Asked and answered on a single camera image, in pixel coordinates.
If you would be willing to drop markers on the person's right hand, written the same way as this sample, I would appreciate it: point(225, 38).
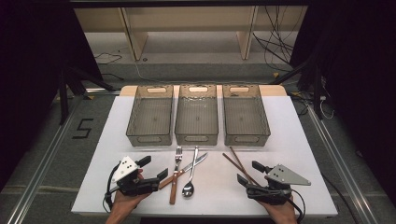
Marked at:
point(283, 214)

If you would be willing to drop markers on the person's left hand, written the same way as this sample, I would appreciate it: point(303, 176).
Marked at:
point(124, 203)

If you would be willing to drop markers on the smoky clear plastic bin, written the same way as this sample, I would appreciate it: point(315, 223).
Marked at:
point(196, 119)
point(151, 119)
point(245, 119)

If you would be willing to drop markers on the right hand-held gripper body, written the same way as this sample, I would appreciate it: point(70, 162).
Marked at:
point(285, 177)

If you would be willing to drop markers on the beige wooden bench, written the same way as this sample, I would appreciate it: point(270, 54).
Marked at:
point(190, 18)

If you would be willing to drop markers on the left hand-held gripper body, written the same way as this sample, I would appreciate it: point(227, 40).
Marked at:
point(124, 169)

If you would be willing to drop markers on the metal spoon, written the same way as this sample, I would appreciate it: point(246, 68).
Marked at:
point(188, 189)

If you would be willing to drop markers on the dark curtain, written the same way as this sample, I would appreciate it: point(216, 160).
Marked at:
point(34, 77)
point(358, 77)

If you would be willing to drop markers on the black metal stand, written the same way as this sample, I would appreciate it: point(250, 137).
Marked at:
point(63, 99)
point(317, 93)

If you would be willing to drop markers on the metal floor rail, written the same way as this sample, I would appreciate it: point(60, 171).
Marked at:
point(37, 177)
point(339, 161)

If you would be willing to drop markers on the white table board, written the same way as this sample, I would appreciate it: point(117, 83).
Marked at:
point(218, 193)

